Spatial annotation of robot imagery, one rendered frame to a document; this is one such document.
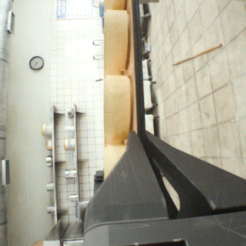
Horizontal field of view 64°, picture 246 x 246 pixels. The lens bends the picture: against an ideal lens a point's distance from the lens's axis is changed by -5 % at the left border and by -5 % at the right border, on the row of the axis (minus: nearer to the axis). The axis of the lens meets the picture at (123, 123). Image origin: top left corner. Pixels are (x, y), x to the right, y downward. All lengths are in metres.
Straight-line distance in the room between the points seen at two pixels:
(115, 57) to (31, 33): 5.08
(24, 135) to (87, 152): 1.33
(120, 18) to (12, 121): 4.52
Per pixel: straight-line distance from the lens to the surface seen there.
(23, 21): 5.47
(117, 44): 0.16
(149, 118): 3.70
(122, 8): 0.20
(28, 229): 4.71
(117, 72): 0.21
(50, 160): 4.08
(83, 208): 0.60
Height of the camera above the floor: 1.01
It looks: 5 degrees down
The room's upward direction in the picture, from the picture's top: 93 degrees counter-clockwise
